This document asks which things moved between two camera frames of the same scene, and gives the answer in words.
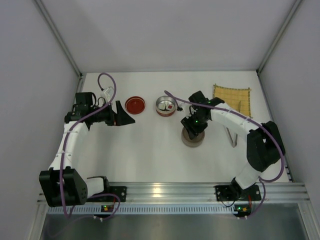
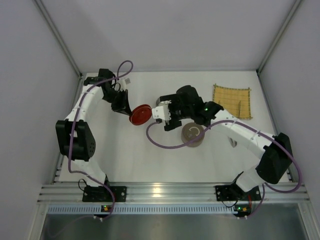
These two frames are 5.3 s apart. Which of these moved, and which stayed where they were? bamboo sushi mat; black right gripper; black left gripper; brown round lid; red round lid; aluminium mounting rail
Moved: red round lid; black right gripper; black left gripper
Stayed: brown round lid; bamboo sushi mat; aluminium mounting rail
